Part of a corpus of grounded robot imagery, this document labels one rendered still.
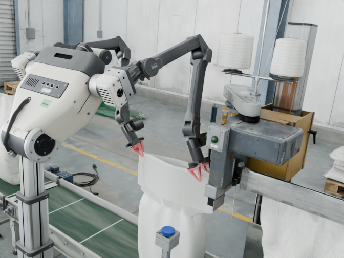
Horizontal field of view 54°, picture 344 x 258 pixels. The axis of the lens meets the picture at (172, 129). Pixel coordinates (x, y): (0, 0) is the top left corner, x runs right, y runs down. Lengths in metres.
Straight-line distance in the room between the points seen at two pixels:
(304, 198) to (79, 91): 1.00
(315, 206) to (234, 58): 0.73
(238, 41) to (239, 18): 5.46
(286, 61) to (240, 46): 0.23
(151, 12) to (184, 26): 0.98
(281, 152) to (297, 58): 0.44
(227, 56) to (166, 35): 6.41
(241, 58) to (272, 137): 0.47
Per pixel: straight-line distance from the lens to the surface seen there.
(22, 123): 1.47
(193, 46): 1.66
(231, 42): 1.62
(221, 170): 1.41
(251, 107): 1.43
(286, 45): 1.53
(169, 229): 1.53
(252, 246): 1.96
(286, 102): 1.77
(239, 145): 1.35
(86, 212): 2.56
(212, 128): 1.33
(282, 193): 1.52
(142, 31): 8.46
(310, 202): 1.50
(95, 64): 1.42
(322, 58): 6.51
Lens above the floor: 1.69
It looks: 17 degrees down
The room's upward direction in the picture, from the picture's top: 5 degrees clockwise
